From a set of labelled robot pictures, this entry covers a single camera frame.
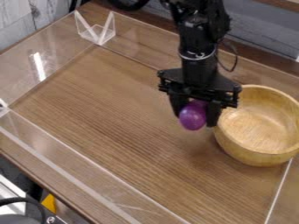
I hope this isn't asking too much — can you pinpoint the black cable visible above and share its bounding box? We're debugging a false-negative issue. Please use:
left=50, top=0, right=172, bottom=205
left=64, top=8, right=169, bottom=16
left=0, top=196, right=42, bottom=224

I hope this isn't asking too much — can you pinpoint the clear acrylic corner bracket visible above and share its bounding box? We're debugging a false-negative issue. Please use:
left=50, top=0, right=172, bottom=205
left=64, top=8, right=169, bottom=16
left=73, top=11, right=116, bottom=46

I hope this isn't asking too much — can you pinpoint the yellow black device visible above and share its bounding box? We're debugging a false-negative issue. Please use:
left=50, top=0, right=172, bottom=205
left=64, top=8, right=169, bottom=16
left=40, top=193, right=68, bottom=224

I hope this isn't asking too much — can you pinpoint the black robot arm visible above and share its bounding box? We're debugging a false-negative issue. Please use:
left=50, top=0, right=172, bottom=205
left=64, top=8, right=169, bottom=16
left=157, top=0, right=241, bottom=127

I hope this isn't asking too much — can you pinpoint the light wooden bowl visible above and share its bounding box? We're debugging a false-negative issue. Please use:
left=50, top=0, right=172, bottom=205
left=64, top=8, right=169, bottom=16
left=213, top=85, right=299, bottom=167

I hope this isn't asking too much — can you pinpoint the purple toy eggplant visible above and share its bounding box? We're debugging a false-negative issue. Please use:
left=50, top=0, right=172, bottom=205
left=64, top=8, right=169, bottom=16
left=179, top=100, right=207, bottom=130

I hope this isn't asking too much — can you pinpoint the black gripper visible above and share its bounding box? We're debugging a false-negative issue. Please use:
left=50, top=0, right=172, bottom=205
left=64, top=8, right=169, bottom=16
left=157, top=52, right=241, bottom=127

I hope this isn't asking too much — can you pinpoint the clear acrylic barrier wall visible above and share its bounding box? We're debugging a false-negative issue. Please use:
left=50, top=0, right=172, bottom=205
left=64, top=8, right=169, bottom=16
left=0, top=4, right=299, bottom=224

